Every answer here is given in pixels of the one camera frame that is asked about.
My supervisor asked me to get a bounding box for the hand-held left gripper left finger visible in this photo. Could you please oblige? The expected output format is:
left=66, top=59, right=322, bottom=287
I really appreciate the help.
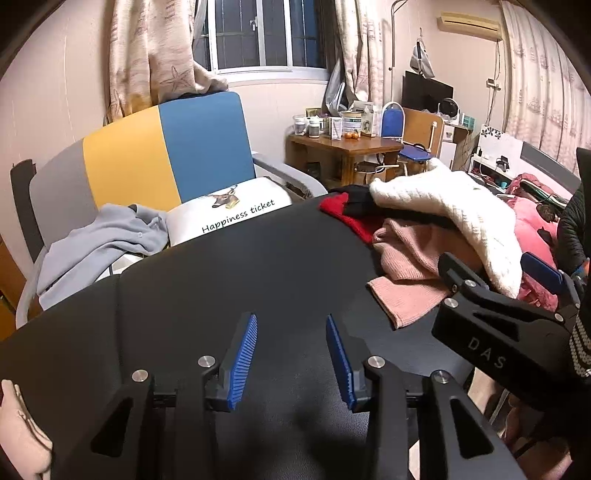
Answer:
left=60, top=312, right=258, bottom=480

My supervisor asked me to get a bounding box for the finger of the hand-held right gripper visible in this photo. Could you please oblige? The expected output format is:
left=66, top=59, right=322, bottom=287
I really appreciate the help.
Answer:
left=520, top=251, right=583, bottom=311
left=436, top=251, right=572, bottom=344

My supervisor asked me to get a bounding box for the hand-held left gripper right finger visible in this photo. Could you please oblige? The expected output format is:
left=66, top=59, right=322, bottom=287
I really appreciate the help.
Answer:
left=325, top=314, right=527, bottom=480

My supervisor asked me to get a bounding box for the white knit sweater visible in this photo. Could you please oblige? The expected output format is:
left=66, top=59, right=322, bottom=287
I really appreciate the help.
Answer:
left=369, top=157, right=525, bottom=300

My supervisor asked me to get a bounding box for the pink knit sweater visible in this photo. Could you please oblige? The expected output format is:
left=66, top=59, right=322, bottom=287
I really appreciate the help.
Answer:
left=367, top=217, right=467, bottom=329

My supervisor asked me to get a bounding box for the pink blanket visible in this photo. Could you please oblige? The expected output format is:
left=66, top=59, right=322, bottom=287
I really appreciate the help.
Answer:
left=501, top=173, right=561, bottom=312

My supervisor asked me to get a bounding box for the white bedside shelf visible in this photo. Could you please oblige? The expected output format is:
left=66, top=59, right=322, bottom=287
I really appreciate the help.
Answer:
left=467, top=154, right=513, bottom=185

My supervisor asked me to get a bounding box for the grey bed headboard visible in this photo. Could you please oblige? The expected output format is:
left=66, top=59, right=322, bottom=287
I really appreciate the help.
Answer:
left=521, top=141, right=583, bottom=183

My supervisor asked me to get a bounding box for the red and black garment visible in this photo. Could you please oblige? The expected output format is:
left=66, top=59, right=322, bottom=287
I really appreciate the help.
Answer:
left=320, top=184, right=455, bottom=244

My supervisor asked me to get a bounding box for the brown paper bag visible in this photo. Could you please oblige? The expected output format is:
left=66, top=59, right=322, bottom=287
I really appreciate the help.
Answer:
left=355, top=161, right=384, bottom=185

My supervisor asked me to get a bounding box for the white flower print box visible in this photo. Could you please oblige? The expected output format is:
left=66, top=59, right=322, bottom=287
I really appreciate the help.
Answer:
left=475, top=124, right=525, bottom=160

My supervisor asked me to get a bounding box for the white deer print pillow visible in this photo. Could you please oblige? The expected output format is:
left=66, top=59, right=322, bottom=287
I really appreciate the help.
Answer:
left=165, top=178, right=294, bottom=247

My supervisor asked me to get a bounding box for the light wooden board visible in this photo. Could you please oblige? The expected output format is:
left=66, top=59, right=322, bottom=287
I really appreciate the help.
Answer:
left=402, top=108, right=445, bottom=155

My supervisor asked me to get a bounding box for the blue folding chair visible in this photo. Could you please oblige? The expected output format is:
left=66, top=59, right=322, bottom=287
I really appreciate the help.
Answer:
left=381, top=102, right=437, bottom=176

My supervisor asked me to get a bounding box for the wooden side table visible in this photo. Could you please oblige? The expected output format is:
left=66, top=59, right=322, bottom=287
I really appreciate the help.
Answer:
left=286, top=131, right=404, bottom=185

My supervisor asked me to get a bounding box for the white carton box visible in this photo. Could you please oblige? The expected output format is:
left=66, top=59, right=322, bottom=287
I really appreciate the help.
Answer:
left=360, top=105, right=380, bottom=138

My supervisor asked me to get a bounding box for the white label tin can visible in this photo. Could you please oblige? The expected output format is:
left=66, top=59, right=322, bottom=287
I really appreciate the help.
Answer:
left=341, top=111, right=365, bottom=137

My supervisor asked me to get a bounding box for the black monitor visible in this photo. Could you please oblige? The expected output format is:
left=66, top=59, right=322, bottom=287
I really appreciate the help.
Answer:
left=401, top=70, right=454, bottom=114

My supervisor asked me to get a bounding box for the beige patterned curtain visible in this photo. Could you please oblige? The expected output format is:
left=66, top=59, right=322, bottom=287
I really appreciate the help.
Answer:
left=325, top=0, right=386, bottom=116
left=501, top=0, right=587, bottom=153

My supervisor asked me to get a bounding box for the grey hoodie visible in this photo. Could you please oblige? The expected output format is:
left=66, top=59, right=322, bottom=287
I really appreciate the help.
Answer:
left=36, top=203, right=169, bottom=311

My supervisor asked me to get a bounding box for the hanging grey bag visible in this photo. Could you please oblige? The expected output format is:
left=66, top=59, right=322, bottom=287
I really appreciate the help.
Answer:
left=409, top=28, right=437, bottom=78

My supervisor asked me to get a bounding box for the metal pole stand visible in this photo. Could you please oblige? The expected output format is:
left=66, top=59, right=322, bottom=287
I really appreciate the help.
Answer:
left=390, top=0, right=416, bottom=104

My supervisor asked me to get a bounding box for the pale pink cloth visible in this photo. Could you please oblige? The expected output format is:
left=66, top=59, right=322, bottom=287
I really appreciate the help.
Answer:
left=0, top=378, right=54, bottom=480

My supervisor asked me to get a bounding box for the grey yellow blue armchair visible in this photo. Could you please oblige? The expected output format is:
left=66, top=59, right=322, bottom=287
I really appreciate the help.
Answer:
left=14, top=90, right=328, bottom=330

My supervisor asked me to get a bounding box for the black upright panel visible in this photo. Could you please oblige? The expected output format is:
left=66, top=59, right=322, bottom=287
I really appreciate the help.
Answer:
left=10, top=159, right=44, bottom=259

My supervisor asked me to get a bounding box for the beige starfish print curtain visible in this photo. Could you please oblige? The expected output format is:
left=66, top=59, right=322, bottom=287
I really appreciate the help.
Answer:
left=104, top=0, right=229, bottom=125

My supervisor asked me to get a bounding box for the wall air conditioner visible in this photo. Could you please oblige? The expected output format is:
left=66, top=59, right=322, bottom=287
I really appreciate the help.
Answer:
left=438, top=11, right=503, bottom=40

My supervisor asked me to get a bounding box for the window with white frame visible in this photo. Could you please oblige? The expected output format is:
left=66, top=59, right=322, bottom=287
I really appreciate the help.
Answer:
left=191, top=0, right=331, bottom=75

